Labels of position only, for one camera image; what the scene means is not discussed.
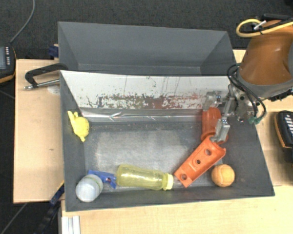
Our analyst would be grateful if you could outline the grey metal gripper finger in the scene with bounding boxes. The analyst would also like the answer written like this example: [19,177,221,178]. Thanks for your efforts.
[211,117,231,144]
[203,90,229,111]

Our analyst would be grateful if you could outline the orange curved plastic piece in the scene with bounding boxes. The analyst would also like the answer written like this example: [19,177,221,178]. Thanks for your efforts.
[200,106,229,145]

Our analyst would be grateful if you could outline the orange block with holes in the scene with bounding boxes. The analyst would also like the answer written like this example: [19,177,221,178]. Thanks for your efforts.
[173,136,227,188]

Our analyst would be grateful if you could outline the orange ball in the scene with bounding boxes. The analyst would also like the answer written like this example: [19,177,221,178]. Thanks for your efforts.
[211,163,236,188]

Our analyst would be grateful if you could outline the grey metal bin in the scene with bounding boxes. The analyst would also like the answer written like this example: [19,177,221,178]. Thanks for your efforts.
[57,21,276,213]

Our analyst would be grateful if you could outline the yellow clear plastic bottle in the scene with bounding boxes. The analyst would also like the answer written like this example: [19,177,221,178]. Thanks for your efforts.
[115,164,175,192]

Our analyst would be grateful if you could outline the yellow toy animal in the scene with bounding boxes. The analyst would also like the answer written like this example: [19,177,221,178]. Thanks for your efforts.
[67,110,90,142]

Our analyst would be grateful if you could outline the white spray bottle blue trigger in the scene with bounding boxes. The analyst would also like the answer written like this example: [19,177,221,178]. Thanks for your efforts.
[75,170,118,203]

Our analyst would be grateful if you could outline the pale cardboard board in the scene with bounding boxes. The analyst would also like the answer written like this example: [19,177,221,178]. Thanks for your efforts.
[13,58,65,204]

